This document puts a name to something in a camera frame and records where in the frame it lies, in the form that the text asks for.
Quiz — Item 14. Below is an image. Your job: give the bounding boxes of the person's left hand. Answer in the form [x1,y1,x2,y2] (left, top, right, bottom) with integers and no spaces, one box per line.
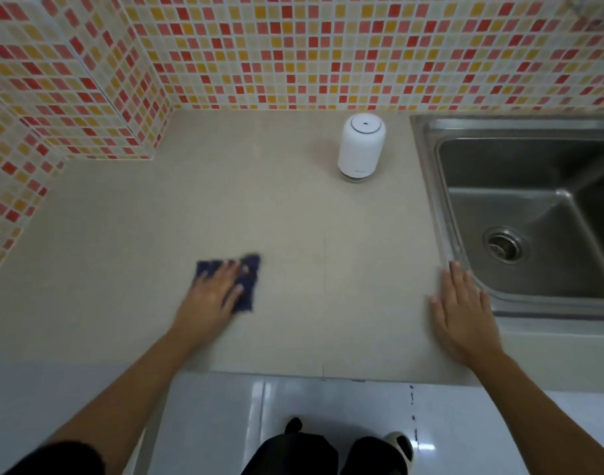
[172,260,251,344]

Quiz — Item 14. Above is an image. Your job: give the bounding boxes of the person's right hand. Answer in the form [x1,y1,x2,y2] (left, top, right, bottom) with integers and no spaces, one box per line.
[430,261,506,367]

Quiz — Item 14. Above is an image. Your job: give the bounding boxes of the dark blue cloth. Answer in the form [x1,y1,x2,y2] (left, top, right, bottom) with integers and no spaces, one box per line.
[195,253,262,314]

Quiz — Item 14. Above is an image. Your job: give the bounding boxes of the white cylindrical humidifier body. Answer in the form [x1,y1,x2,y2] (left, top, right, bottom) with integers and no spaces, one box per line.
[337,113,387,179]

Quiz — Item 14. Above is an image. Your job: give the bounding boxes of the person's right forearm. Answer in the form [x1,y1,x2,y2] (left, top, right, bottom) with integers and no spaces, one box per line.
[472,350,604,475]

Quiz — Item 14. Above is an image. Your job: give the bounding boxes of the person's left forearm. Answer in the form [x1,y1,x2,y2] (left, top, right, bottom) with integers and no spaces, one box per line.
[47,326,204,475]

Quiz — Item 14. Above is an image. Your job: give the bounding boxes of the round steel drain strainer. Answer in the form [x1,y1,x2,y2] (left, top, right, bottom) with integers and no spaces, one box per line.
[482,226,528,265]

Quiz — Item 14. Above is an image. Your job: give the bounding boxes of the stainless steel double sink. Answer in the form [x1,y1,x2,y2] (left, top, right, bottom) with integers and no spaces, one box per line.
[409,115,604,320]

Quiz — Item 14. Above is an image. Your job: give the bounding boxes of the black trousers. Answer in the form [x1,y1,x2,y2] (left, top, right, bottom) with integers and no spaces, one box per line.
[241,432,398,475]

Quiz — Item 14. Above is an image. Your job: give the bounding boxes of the black shirt sleeve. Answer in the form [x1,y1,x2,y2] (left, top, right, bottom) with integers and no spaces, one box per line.
[3,441,105,475]

